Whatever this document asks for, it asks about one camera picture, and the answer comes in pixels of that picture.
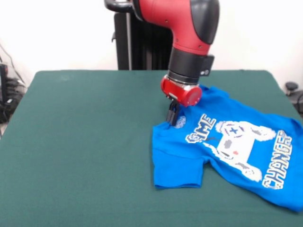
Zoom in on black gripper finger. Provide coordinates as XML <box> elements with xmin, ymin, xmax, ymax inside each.
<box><xmin>166</xmin><ymin>100</ymin><xmax>176</xmax><ymax>123</ymax></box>
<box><xmin>170</xmin><ymin>104</ymin><xmax>180</xmax><ymax>126</ymax></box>

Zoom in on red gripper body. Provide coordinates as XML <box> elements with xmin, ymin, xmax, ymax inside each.
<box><xmin>160</xmin><ymin>75</ymin><xmax>203</xmax><ymax>107</ymax></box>

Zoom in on blue game controller print t-shirt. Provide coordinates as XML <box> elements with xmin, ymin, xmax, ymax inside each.
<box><xmin>151</xmin><ymin>86</ymin><xmax>303</xmax><ymax>212</ymax></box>

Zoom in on dark green table cloth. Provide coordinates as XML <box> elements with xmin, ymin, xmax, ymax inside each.
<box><xmin>0</xmin><ymin>70</ymin><xmax>303</xmax><ymax>227</ymax></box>

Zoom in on black office chair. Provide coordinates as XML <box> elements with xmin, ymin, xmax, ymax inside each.
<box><xmin>285</xmin><ymin>81</ymin><xmax>303</xmax><ymax>119</ymax></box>

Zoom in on black computer box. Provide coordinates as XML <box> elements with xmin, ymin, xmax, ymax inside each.
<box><xmin>0</xmin><ymin>62</ymin><xmax>9</xmax><ymax>105</ymax></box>

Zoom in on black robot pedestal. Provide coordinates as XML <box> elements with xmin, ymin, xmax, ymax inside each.
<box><xmin>103</xmin><ymin>0</ymin><xmax>176</xmax><ymax>70</ymax></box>

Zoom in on black cable bundle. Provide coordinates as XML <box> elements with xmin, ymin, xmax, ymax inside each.
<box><xmin>0</xmin><ymin>77</ymin><xmax>27</xmax><ymax>124</ymax></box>

